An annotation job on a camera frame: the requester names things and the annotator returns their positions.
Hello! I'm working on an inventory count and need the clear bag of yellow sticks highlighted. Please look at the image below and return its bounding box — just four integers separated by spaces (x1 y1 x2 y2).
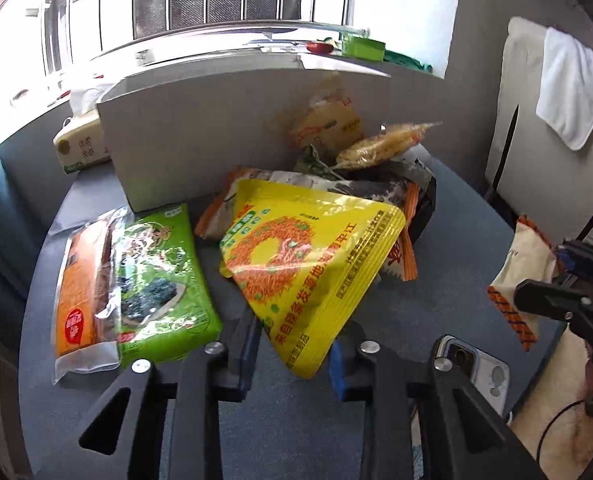
333 120 445 171

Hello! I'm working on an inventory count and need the orange-edged white snack bag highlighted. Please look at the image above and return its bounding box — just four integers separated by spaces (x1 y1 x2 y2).
195 166 420 282

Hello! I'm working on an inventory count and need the pale yellow cracker bag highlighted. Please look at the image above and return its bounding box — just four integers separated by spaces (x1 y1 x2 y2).
289 77 365 162

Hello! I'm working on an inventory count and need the white tote bag orange trim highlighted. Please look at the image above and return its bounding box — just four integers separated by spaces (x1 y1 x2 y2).
487 214 565 352

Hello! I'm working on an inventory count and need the grey cardboard box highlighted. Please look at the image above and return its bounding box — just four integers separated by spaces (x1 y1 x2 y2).
95 55 392 213

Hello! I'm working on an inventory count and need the green seaweed snack pack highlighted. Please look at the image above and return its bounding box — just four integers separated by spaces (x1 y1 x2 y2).
111 203 224 366

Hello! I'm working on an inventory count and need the metal window railing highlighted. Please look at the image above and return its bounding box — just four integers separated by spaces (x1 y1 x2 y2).
41 0 368 69

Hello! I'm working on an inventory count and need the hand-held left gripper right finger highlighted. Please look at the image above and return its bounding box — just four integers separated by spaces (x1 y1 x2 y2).
329 322 545 480

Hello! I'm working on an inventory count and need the green box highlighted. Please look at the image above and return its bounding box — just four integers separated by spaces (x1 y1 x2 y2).
340 30 387 60

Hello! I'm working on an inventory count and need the yellow snack bag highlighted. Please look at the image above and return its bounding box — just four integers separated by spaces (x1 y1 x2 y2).
219 178 408 380

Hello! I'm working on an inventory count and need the green cloth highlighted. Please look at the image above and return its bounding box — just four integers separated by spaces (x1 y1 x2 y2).
383 49 434 74

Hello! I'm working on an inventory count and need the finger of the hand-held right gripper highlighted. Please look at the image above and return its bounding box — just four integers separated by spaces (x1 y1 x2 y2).
555 239 593 286
514 277 590 322

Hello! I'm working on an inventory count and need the black cable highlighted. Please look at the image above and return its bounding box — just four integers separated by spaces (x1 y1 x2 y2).
535 398 590 467

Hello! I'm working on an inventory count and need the dark snack bag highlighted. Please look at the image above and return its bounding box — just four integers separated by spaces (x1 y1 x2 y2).
405 144 438 242

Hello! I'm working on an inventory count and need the smartphone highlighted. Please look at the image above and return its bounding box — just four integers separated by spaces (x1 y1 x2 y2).
433 335 510 417

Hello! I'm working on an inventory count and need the green leaf print packet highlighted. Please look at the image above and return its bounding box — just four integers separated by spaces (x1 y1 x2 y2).
295 144 348 181

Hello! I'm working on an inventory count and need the white towel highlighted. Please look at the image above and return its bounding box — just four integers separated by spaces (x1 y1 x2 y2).
535 26 593 151

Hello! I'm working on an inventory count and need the white chair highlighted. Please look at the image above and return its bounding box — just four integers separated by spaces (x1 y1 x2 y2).
483 16 593 242

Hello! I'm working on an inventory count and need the orange snack packet clear wrap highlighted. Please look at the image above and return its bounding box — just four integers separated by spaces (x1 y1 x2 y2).
50 207 128 386

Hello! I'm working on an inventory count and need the tissue pack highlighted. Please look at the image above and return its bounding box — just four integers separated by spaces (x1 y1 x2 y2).
52 89 113 175

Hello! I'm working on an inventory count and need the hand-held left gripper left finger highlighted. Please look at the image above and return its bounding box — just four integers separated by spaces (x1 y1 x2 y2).
36 317 262 480

